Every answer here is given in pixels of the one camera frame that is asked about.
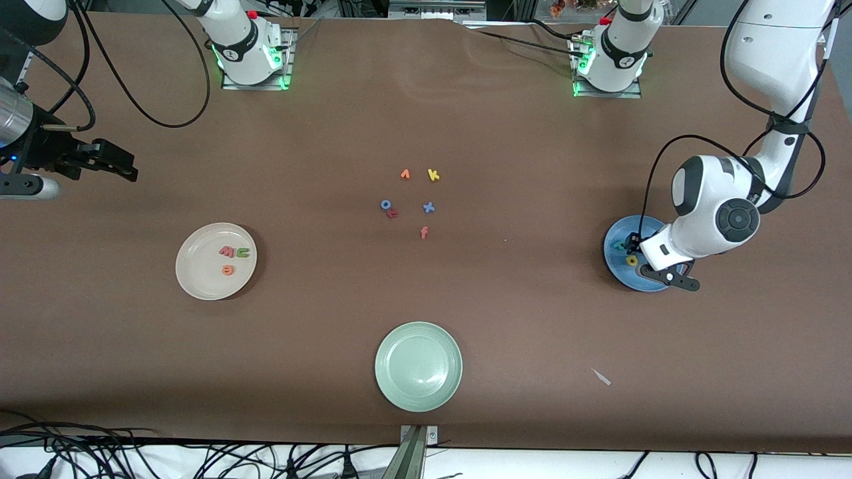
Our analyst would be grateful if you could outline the blue round plate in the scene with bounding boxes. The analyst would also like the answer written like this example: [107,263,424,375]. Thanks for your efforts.
[603,215,680,293]

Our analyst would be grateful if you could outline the beige round plate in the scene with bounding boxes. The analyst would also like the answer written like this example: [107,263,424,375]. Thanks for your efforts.
[176,222,258,301]

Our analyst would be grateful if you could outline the brown table cover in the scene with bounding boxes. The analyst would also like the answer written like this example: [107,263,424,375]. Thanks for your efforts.
[0,12,852,453]

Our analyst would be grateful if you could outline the pale green round plate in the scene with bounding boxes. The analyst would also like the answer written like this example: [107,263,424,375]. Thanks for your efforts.
[374,321,463,413]

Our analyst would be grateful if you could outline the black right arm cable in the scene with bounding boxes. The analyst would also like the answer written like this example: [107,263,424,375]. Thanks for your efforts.
[20,0,212,134]

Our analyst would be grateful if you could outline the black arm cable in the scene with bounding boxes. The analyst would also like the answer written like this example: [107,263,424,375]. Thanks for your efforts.
[640,0,827,239]
[20,0,212,134]

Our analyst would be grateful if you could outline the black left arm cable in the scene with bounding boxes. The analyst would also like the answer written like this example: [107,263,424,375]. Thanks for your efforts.
[640,0,827,239]

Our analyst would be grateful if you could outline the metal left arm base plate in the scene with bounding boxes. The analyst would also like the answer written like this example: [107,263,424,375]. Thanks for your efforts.
[574,40,643,99]

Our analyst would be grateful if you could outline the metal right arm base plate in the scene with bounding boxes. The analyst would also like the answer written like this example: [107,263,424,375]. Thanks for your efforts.
[222,30,294,90]

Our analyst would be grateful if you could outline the black base cable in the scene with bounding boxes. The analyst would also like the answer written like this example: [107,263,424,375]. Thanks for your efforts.
[476,30,585,59]
[531,19,581,43]

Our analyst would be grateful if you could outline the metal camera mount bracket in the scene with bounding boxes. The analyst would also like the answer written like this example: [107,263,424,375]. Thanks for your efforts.
[383,424,439,479]

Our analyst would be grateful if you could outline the grey metal rail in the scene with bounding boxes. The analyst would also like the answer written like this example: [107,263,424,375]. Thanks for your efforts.
[389,0,487,21]

